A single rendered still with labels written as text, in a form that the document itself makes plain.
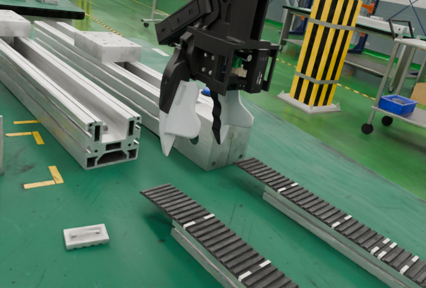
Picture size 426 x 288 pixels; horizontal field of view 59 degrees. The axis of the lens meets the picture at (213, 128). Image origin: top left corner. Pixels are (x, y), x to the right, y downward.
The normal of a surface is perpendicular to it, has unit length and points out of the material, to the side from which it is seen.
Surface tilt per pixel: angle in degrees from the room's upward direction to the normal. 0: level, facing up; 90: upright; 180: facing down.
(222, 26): 90
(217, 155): 90
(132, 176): 0
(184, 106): 73
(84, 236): 0
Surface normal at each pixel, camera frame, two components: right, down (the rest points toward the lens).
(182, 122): -0.65, -0.14
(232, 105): -0.71, 0.40
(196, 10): -0.77, 0.15
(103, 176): 0.18, -0.91
